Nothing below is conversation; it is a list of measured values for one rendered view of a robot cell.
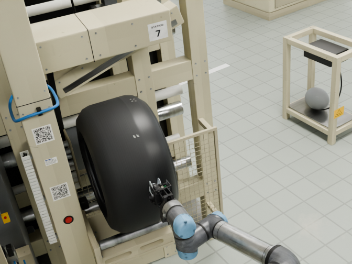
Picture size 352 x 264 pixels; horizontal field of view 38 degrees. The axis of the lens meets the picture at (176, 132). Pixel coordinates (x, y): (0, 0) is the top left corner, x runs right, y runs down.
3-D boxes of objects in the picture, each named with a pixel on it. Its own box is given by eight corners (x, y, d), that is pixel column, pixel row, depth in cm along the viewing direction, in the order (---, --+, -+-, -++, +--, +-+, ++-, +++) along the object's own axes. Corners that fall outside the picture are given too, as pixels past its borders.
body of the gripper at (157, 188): (166, 178, 198) (178, 193, 188) (169, 196, 202) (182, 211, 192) (148, 184, 196) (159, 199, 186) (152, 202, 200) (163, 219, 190)
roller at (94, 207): (83, 215, 256) (84, 214, 252) (80, 207, 257) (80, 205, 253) (148, 192, 266) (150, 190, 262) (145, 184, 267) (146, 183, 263)
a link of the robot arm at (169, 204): (186, 218, 189) (165, 226, 186) (181, 212, 193) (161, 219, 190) (183, 201, 185) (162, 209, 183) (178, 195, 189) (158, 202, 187)
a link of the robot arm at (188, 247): (209, 249, 189) (205, 226, 184) (187, 265, 184) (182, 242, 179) (196, 240, 195) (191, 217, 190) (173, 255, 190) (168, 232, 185)
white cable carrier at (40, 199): (50, 244, 229) (21, 158, 204) (47, 237, 233) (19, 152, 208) (59, 241, 231) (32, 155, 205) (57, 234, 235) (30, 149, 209)
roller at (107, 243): (99, 253, 232) (98, 247, 229) (96, 245, 235) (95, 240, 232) (170, 227, 242) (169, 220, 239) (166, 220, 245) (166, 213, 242)
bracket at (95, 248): (97, 265, 229) (93, 249, 224) (76, 212, 261) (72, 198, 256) (105, 262, 230) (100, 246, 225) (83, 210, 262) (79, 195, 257)
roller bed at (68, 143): (46, 201, 264) (31, 154, 247) (41, 185, 275) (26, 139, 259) (83, 188, 269) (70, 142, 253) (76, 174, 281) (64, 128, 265)
